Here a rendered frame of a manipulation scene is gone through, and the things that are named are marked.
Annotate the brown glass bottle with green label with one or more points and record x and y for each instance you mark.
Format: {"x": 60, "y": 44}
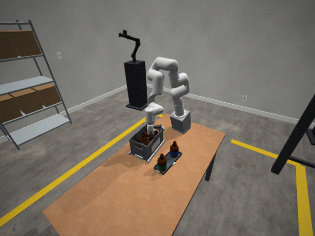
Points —
{"x": 162, "y": 163}

